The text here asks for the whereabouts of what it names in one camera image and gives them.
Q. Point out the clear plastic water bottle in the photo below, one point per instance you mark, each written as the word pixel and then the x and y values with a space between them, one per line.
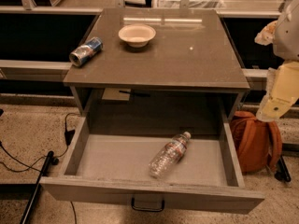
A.
pixel 169 155

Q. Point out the open grey top drawer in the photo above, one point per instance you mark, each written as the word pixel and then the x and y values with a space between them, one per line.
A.
pixel 109 158

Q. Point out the black pole by backpack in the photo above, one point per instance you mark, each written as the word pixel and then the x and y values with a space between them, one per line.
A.
pixel 282 173

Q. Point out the white paper bowl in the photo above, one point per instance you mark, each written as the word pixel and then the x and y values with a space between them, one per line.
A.
pixel 137 35

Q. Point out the orange backpack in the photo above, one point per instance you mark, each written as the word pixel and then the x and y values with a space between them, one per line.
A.
pixel 258 144

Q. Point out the crushed blue silver can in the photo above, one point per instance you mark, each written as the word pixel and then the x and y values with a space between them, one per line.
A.
pixel 86 51

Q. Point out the black drawer handle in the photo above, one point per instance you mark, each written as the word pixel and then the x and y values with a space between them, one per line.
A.
pixel 152 207

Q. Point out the grey cabinet with counter top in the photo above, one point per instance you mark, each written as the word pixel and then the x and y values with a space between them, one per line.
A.
pixel 183 79

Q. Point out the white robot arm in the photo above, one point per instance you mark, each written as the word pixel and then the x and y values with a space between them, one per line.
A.
pixel 282 84

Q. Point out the black pole on floor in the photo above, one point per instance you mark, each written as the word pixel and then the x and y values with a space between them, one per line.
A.
pixel 37 188

